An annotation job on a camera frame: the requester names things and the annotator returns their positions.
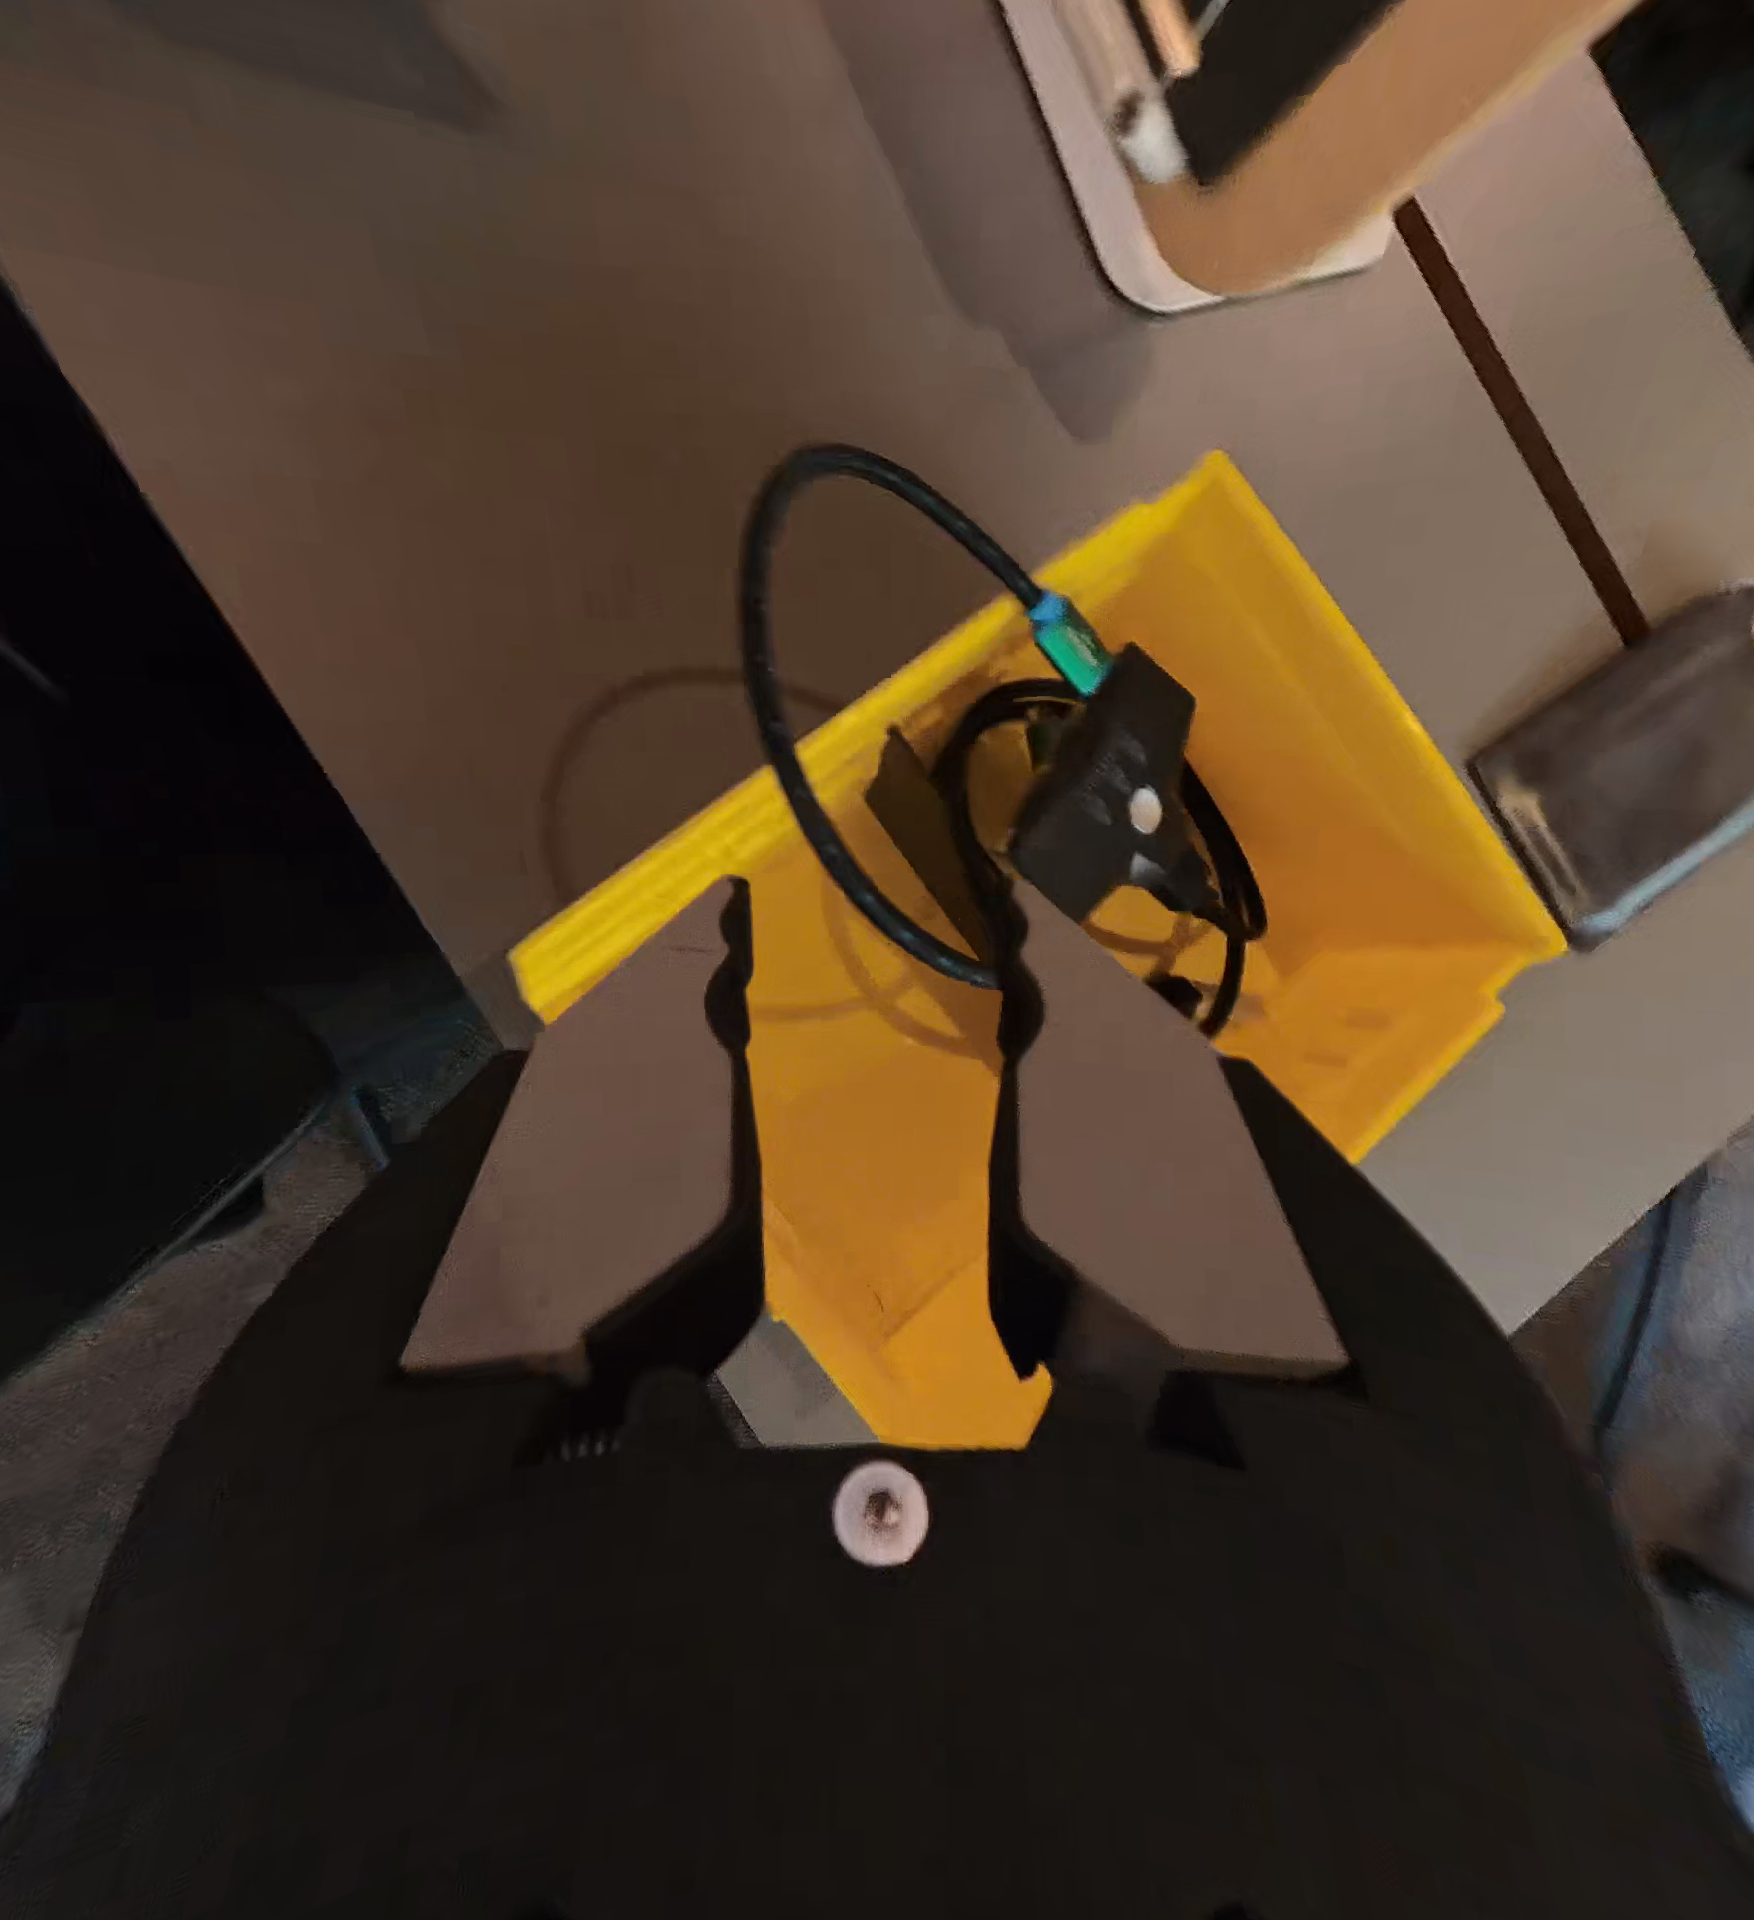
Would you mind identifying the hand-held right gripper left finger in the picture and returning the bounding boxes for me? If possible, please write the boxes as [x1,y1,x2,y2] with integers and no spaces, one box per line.
[399,880,769,1409]

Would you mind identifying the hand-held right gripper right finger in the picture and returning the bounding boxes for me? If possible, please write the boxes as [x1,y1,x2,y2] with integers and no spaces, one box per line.
[987,882,1349,1385]

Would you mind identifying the yellow plastic bin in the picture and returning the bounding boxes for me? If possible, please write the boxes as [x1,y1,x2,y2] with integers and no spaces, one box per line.
[508,451,1571,1450]

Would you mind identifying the black multiport adapter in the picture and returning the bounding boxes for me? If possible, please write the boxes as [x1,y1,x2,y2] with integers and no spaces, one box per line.
[1004,646,1197,917]

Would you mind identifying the black braided hdmi cable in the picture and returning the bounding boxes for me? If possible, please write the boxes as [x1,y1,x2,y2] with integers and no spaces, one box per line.
[740,446,1118,995]

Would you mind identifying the black bin divider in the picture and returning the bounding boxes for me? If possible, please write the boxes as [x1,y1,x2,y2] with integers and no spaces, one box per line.
[866,726,1023,964]

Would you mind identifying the person's dark trouser leg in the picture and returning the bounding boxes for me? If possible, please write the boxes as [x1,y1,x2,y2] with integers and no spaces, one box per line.
[0,263,503,1445]

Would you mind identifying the silver metal case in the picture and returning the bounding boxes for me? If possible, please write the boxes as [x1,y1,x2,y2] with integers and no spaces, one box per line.
[1466,586,1754,951]

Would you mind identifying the black wooden-rimmed board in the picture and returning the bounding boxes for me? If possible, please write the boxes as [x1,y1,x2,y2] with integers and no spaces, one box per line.
[1138,0,1647,296]

